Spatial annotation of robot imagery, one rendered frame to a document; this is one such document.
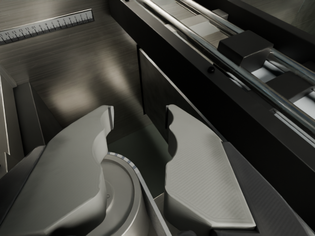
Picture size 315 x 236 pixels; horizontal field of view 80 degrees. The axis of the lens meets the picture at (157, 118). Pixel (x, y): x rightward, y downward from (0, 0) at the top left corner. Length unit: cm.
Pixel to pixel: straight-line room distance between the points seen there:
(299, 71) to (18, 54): 42
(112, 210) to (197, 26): 28
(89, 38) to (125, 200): 31
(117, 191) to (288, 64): 26
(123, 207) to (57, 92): 31
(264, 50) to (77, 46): 33
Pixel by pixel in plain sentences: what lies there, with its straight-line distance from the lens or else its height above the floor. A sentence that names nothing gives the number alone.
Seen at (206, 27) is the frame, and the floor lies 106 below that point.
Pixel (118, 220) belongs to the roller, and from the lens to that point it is 27.
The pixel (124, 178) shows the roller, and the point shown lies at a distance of 28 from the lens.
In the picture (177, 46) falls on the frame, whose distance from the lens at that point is 23.
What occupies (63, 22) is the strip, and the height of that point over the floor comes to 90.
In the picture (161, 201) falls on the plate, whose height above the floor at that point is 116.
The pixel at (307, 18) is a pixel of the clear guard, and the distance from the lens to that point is 94.
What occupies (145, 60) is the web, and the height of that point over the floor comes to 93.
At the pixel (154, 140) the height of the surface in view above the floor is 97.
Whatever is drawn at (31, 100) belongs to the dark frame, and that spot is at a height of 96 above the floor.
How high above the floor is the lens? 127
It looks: 32 degrees down
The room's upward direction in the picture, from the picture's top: 144 degrees clockwise
